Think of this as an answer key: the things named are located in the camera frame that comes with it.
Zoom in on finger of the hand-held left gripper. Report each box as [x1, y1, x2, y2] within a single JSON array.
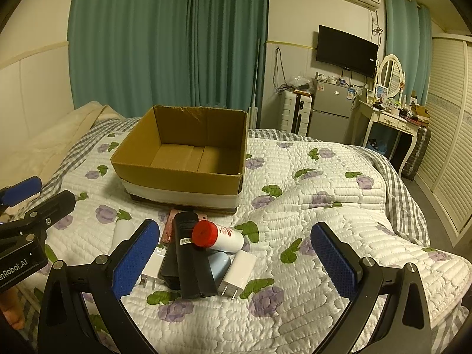
[[0, 176, 42, 208], [0, 190, 76, 246]]

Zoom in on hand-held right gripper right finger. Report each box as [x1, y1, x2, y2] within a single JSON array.
[[310, 222, 432, 354]]

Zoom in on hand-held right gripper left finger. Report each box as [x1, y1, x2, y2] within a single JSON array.
[[37, 219, 161, 354]]

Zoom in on white charger plug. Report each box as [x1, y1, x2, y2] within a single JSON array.
[[141, 245, 168, 287], [217, 250, 252, 299]]

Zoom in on small white bottle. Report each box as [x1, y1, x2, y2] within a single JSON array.
[[112, 218, 135, 248]]

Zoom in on pink glitter case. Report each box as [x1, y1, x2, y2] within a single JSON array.
[[161, 208, 211, 244]]

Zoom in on long black power bank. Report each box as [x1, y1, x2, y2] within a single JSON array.
[[173, 212, 218, 299]]

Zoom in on light blue case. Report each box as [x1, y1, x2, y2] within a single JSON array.
[[208, 251, 232, 283]]

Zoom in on brown cardboard box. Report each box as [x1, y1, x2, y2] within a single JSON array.
[[110, 105, 248, 215]]

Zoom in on white bottle with red cap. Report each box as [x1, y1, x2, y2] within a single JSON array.
[[192, 220, 245, 252]]

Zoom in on person's left hand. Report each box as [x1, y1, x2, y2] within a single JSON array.
[[0, 287, 25, 331]]

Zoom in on white floral quilt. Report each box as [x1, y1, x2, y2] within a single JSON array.
[[22, 118, 470, 354]]

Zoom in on beige blanket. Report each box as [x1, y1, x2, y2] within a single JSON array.
[[0, 102, 124, 207]]

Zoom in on white padded headboard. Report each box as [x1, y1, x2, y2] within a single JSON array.
[[0, 40, 76, 189]]

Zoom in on blue plastic basket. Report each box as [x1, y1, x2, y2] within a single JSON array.
[[367, 138, 388, 155]]

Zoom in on dark checked suitcase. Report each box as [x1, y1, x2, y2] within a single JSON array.
[[401, 125, 432, 182]]

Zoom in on grey fridge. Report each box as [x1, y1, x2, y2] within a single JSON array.
[[307, 77, 356, 144]]

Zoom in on white dressing table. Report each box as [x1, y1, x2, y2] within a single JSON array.
[[357, 99, 428, 176]]

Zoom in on white suitcase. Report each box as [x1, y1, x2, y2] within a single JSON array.
[[280, 89, 313, 135]]

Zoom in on white slatted wardrobe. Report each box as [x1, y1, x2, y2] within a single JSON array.
[[417, 33, 472, 246]]

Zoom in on small brown box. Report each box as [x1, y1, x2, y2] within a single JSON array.
[[411, 104, 430, 122]]

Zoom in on green curtain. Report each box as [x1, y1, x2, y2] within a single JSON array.
[[67, 0, 269, 119]]

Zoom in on white mop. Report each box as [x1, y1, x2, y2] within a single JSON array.
[[249, 39, 263, 128]]

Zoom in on white oval mirror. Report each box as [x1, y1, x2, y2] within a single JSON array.
[[377, 55, 405, 99]]

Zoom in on light teal curtain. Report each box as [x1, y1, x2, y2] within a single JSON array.
[[381, 0, 433, 104]]

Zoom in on black hanging cables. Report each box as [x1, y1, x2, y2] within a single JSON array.
[[273, 46, 293, 95]]

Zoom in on black wall television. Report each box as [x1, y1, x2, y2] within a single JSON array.
[[316, 25, 379, 78]]

